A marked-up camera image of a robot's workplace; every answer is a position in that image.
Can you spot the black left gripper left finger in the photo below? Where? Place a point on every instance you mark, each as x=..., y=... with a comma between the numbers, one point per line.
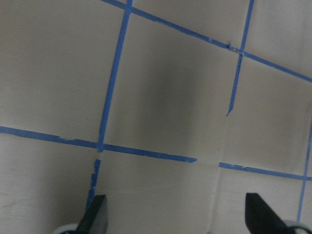
x=95, y=220

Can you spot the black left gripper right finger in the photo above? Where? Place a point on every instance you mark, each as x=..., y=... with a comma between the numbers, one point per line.
x=260, y=218

